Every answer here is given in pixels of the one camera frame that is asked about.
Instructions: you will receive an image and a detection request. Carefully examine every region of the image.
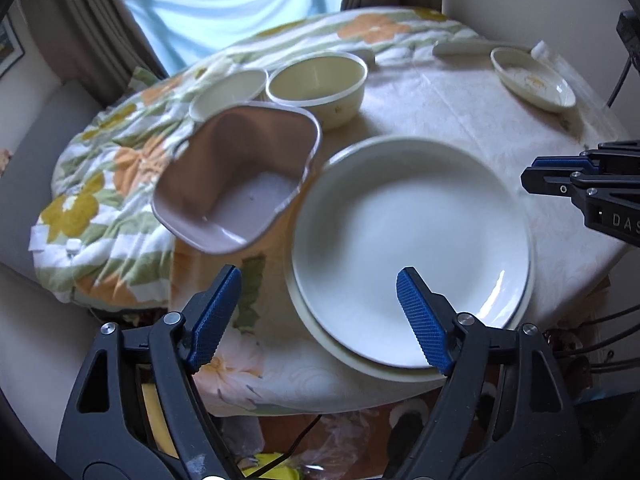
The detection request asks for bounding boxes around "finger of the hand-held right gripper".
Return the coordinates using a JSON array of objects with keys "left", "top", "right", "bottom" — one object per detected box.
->
[
  {"left": 531, "top": 140, "right": 640, "bottom": 170},
  {"left": 520, "top": 167, "right": 602, "bottom": 199}
]

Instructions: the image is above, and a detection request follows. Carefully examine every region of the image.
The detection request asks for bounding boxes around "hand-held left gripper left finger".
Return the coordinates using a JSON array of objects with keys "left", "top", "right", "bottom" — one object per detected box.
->
[{"left": 56, "top": 264, "right": 246, "bottom": 480}]

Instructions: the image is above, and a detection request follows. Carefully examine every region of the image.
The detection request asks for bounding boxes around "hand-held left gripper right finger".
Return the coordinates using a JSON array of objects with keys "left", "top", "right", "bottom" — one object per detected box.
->
[{"left": 395, "top": 266, "right": 586, "bottom": 480}]

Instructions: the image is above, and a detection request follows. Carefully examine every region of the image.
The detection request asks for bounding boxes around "cream oval dish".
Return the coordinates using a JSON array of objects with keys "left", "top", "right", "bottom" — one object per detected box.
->
[{"left": 490, "top": 46, "right": 577, "bottom": 113}]

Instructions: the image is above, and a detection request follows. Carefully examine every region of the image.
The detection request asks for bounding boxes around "large white plate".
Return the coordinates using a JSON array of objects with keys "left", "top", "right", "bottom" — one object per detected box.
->
[{"left": 291, "top": 136, "right": 533, "bottom": 368}]

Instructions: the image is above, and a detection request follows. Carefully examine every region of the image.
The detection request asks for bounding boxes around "large cream plate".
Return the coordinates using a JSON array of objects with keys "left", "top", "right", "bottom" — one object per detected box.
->
[{"left": 283, "top": 260, "right": 526, "bottom": 380}]

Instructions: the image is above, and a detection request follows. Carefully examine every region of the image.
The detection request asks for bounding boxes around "pink square bowl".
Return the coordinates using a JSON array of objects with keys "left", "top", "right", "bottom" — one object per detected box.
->
[{"left": 151, "top": 101, "right": 322, "bottom": 255}]

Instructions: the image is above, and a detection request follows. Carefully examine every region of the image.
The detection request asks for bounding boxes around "small white bowl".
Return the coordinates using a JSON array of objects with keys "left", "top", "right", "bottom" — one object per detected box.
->
[{"left": 189, "top": 68, "right": 271, "bottom": 123}]

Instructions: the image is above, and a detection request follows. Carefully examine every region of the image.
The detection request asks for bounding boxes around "cream patterned bowl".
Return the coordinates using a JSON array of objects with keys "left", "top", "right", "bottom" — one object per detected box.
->
[{"left": 265, "top": 52, "right": 369, "bottom": 131}]

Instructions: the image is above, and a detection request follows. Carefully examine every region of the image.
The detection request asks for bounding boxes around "white patterned tablecloth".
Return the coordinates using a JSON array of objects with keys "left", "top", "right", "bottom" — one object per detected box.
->
[{"left": 170, "top": 50, "right": 631, "bottom": 418}]

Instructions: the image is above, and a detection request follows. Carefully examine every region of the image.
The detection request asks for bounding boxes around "black device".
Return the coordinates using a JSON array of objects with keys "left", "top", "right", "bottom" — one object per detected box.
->
[{"left": 617, "top": 9, "right": 640, "bottom": 57}]

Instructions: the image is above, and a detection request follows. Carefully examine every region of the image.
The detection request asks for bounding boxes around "clear plastic bag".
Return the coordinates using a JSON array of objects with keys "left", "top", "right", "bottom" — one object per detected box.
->
[{"left": 300, "top": 407, "right": 383, "bottom": 480}]

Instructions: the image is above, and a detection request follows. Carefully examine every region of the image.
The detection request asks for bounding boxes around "yellow object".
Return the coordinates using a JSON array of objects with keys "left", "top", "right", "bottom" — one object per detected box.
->
[{"left": 239, "top": 451, "right": 303, "bottom": 480}]

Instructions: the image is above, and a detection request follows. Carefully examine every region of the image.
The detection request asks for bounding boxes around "floral blanket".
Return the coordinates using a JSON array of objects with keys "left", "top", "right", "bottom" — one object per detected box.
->
[{"left": 30, "top": 7, "right": 481, "bottom": 306}]

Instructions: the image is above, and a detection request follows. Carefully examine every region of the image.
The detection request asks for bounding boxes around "sheer blue curtain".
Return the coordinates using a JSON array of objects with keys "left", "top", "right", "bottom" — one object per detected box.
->
[{"left": 122, "top": 0, "right": 343, "bottom": 77}]

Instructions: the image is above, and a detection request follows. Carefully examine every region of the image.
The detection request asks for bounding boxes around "framed picture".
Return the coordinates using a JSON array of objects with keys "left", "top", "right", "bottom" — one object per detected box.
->
[{"left": 0, "top": 12, "right": 26, "bottom": 81}]

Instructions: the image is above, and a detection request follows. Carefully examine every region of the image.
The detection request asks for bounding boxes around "black cable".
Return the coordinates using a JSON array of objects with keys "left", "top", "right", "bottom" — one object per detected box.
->
[
  {"left": 247, "top": 414, "right": 322, "bottom": 480},
  {"left": 585, "top": 305, "right": 640, "bottom": 328},
  {"left": 606, "top": 54, "right": 633, "bottom": 109}
]

